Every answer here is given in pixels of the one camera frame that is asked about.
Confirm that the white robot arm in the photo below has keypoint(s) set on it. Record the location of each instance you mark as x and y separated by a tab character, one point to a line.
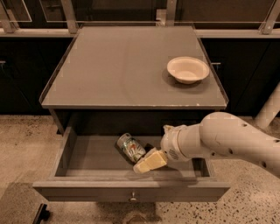
220	135

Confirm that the green 7up soda can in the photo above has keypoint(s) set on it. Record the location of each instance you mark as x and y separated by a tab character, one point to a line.
131	147

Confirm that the white paper bowl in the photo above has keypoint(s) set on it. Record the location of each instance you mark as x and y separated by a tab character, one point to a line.
188	70

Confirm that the grey cabinet with counter top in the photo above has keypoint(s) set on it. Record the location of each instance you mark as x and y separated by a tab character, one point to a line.
125	67

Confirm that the round metal drawer knob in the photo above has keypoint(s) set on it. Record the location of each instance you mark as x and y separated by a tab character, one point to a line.
133	198

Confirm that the open grey top drawer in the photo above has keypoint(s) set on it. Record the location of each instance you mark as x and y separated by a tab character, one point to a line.
91	168

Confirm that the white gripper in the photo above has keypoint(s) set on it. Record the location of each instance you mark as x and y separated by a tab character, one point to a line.
170	144

